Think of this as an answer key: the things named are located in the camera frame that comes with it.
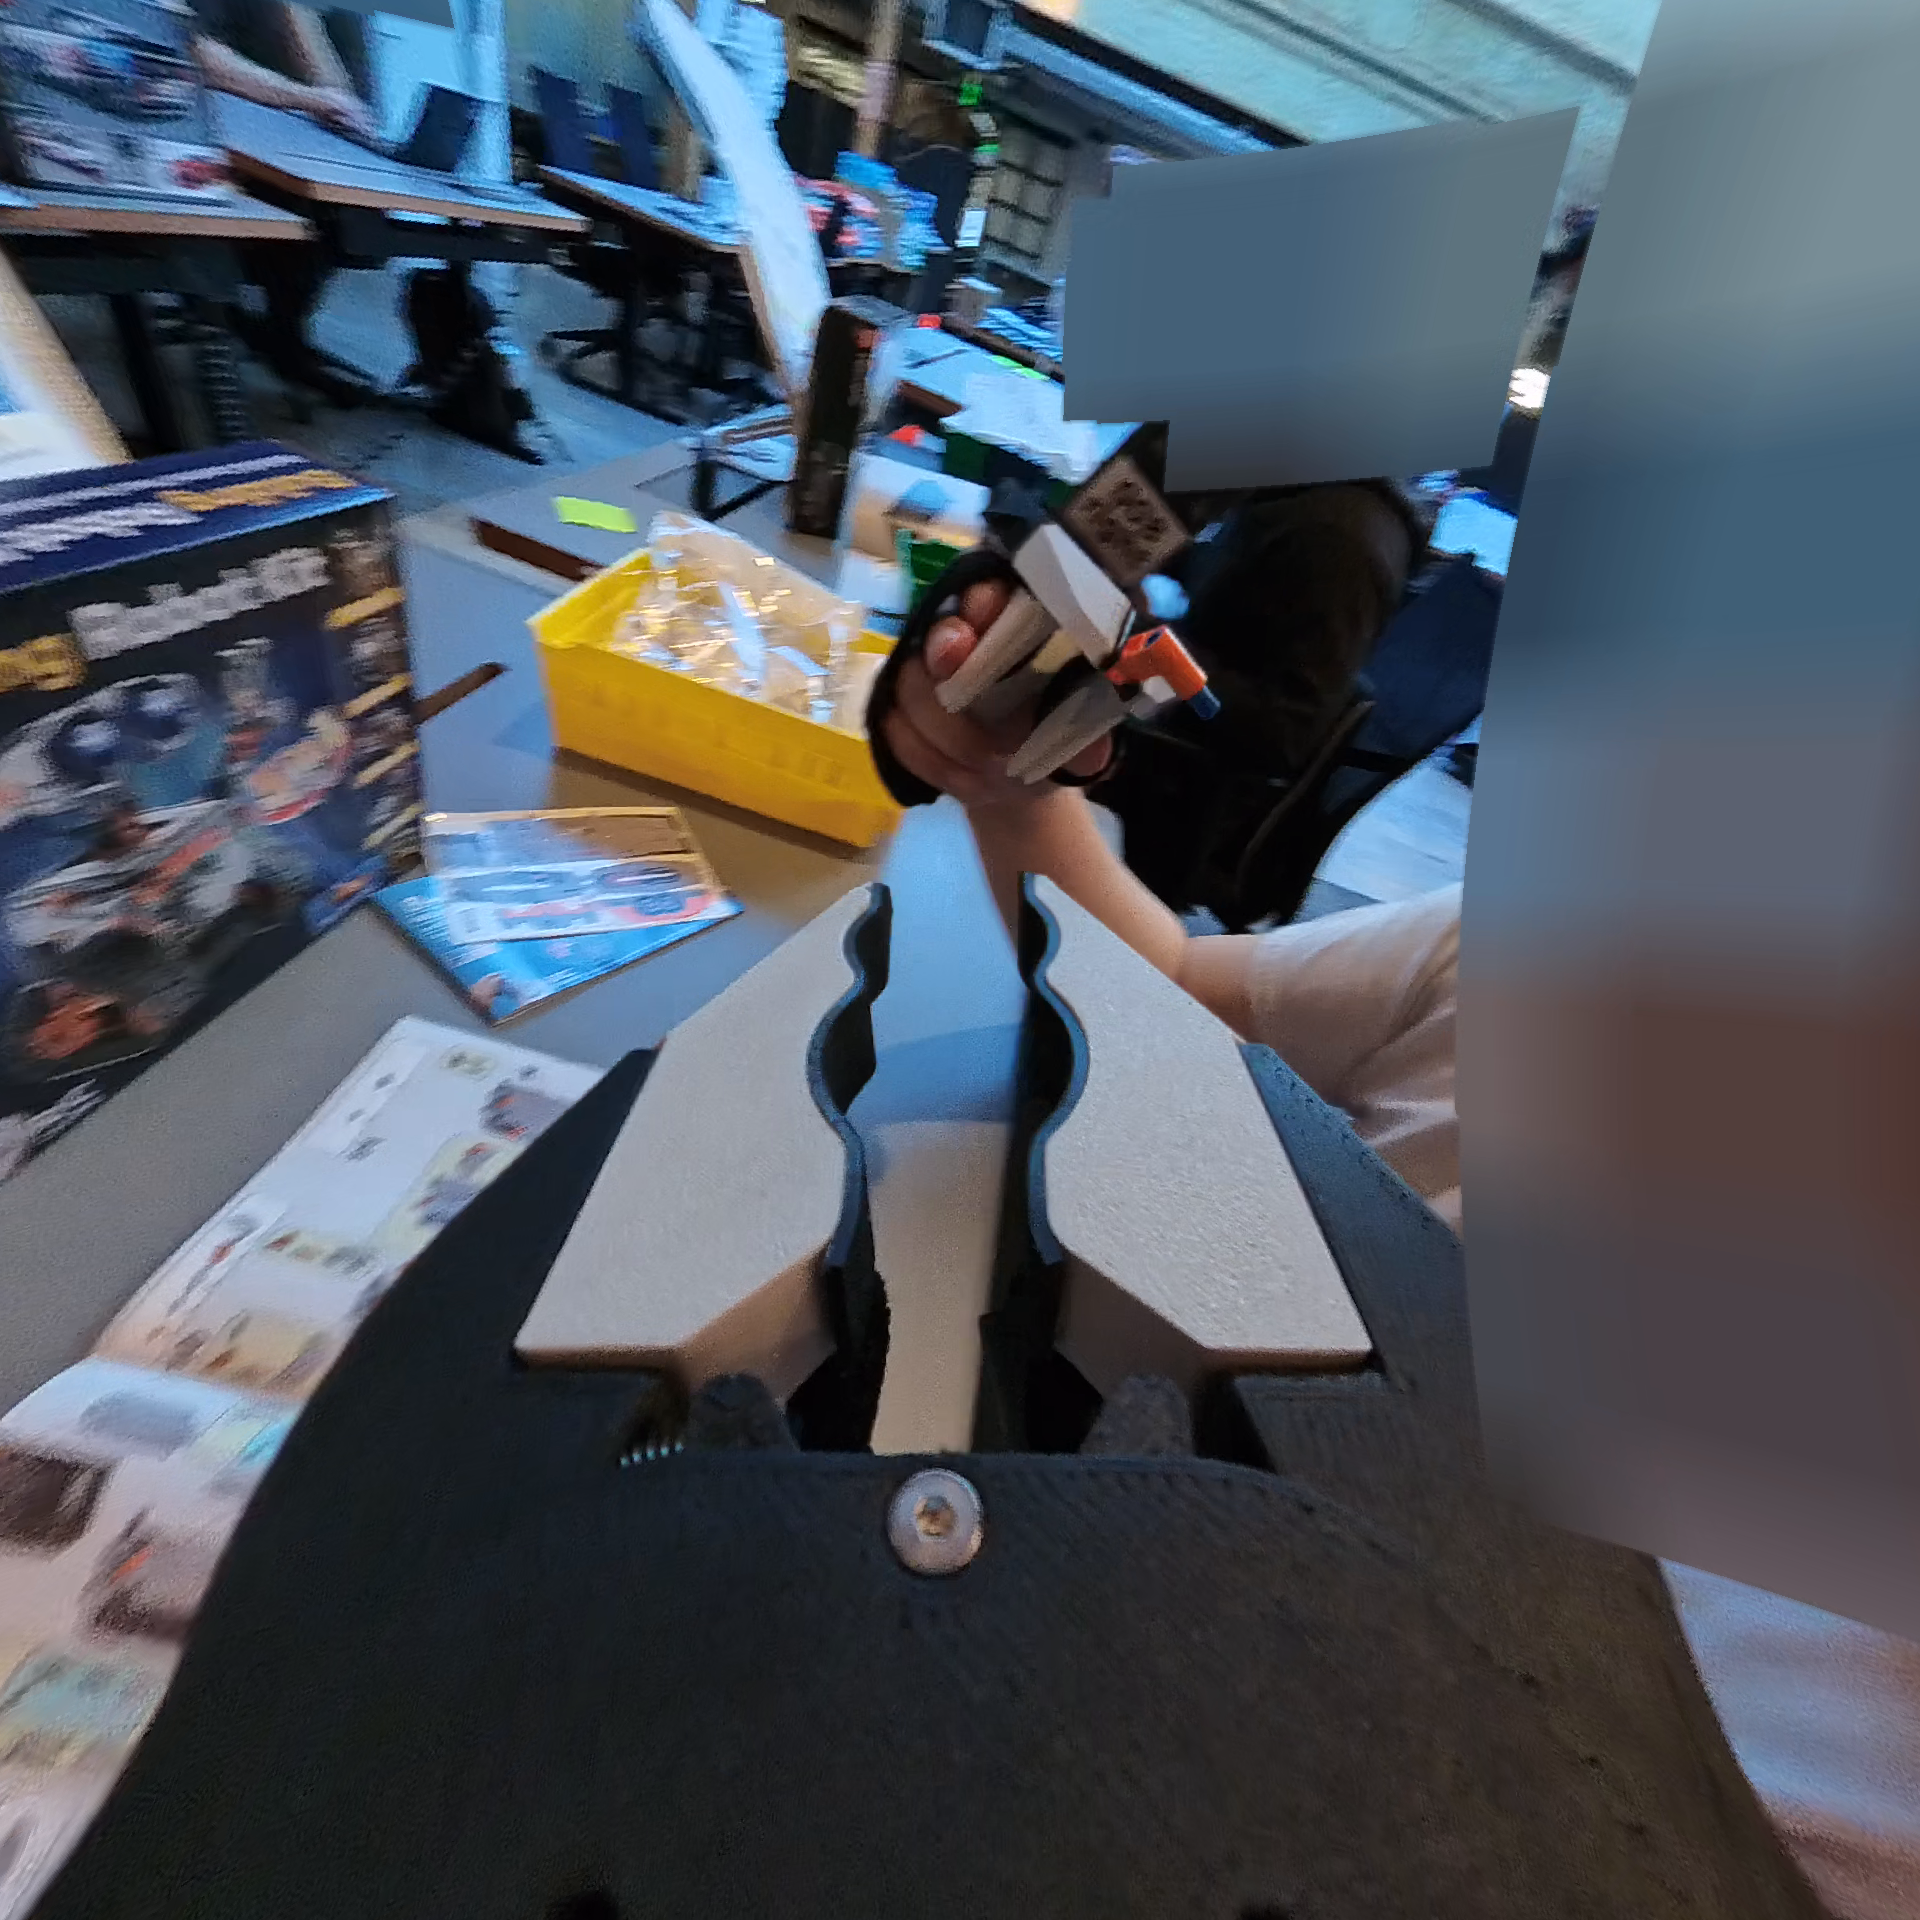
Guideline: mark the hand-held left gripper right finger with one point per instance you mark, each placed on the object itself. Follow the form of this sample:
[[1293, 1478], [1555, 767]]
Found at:
[[1199, 1186]]

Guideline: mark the orange angled connector piece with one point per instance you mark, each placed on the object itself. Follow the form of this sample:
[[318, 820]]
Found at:
[[1154, 656]]

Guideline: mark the green sticky note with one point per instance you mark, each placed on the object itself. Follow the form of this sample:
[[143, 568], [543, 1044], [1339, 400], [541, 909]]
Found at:
[[595, 509]]

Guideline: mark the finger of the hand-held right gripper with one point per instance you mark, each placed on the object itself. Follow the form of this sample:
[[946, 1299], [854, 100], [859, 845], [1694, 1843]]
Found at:
[[1073, 735], [1073, 591]]

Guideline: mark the yellow storage bin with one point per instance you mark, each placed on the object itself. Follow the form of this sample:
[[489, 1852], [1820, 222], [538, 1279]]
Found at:
[[705, 735]]

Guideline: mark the grey background table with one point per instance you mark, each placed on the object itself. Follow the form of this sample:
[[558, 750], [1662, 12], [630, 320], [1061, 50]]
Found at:
[[406, 180], [151, 217]]

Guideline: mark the green storage bin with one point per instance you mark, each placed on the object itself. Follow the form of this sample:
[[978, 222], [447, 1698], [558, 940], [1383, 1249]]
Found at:
[[939, 574]]

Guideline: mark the blue toy set box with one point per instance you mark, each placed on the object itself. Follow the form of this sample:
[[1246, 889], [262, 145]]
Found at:
[[195, 750]]

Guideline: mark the person's right forearm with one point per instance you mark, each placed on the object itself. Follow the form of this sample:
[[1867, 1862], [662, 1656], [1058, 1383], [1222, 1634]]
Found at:
[[1079, 886]]

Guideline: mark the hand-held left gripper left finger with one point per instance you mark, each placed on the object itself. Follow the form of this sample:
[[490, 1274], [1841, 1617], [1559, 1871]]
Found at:
[[705, 1170]]

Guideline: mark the person's right hand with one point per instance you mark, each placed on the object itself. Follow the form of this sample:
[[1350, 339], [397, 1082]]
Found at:
[[961, 764]]

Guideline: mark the blue printed booklet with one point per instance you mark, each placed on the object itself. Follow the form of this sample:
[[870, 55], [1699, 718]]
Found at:
[[600, 960]]

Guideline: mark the pale wooden board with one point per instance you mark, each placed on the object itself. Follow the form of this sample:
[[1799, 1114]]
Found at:
[[66, 378]]

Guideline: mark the tall black box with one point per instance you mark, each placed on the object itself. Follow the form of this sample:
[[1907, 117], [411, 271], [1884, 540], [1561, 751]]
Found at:
[[840, 418]]

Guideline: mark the open instruction manual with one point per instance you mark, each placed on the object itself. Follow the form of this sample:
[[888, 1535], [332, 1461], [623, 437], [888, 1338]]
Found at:
[[301, 1274]]

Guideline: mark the white leaning board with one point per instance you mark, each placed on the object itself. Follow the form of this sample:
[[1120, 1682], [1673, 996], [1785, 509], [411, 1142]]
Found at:
[[749, 195]]

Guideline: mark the pile of clear plastic bags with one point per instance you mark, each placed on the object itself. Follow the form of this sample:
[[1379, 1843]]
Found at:
[[737, 614]]

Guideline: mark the printed toy box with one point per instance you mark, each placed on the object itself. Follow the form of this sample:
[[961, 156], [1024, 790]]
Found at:
[[106, 90]]

